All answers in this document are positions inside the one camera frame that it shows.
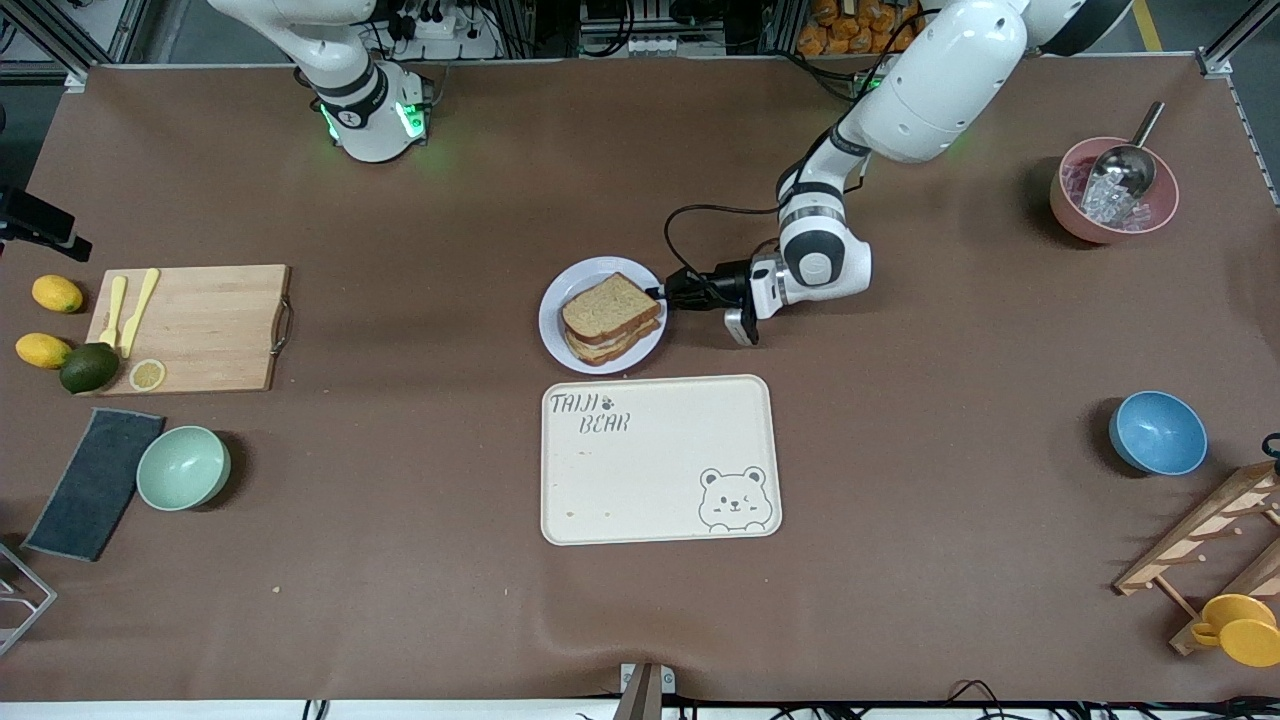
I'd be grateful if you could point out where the plain brown bread slice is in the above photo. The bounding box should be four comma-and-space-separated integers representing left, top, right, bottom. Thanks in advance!
561, 272, 662, 341

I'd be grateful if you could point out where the round pale lavender plate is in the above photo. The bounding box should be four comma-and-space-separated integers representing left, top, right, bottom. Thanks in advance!
538, 256, 669, 377

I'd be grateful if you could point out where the yellow lemon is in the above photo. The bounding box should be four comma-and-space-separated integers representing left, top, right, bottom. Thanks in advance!
14, 332, 74, 371
31, 274, 85, 315

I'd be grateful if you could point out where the yellow plastic fork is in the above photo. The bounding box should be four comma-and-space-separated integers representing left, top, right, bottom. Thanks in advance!
98, 275, 129, 349

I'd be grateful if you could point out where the yellow plastic knife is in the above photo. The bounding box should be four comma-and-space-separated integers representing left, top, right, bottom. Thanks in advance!
119, 268, 161, 359

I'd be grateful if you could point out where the dark green avocado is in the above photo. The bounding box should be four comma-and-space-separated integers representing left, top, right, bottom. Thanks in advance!
59, 342, 121, 395

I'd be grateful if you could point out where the wooden cutting board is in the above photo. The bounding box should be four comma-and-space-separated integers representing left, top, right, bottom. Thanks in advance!
84, 264, 294, 397

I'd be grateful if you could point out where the cream tray with bear print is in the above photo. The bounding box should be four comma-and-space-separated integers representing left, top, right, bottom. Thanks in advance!
540, 374, 783, 547

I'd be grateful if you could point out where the dark grey cloth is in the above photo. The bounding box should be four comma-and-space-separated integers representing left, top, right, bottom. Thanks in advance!
22, 407, 166, 563

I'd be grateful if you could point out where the mint green bowl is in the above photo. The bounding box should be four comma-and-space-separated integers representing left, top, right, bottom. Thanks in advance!
136, 425, 232, 513

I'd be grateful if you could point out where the orange bread rolls pile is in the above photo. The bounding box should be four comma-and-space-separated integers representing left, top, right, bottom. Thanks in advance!
797, 0, 919, 58

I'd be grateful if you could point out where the pink bowl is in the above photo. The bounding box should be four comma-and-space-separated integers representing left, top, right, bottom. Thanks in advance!
1049, 136, 1181, 245

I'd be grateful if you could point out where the large white power strip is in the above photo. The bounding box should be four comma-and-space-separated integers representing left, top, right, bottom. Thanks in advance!
385, 0, 501, 61

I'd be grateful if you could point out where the clear ice cube pile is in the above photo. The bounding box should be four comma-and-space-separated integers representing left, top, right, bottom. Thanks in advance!
1080, 172, 1161, 229

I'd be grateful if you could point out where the metal scoop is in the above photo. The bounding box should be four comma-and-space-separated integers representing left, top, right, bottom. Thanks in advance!
1083, 100, 1167, 206

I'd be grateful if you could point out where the blue bowl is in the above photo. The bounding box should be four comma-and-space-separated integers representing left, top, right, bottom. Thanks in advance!
1108, 390, 1209, 477

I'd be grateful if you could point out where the wooden cup rack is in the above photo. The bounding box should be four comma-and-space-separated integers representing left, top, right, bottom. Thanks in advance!
1113, 460, 1280, 658

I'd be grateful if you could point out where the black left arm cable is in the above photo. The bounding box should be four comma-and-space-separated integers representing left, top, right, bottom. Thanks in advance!
664, 10, 936, 301

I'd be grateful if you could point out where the aluminium frame profile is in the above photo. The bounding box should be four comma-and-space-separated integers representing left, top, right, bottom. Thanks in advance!
1197, 0, 1280, 79
0, 0, 151, 93

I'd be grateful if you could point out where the metal wire rack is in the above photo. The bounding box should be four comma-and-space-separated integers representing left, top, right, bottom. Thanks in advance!
0, 540, 58, 659

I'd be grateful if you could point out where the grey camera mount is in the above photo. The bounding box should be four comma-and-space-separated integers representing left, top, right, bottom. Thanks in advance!
612, 662, 677, 720

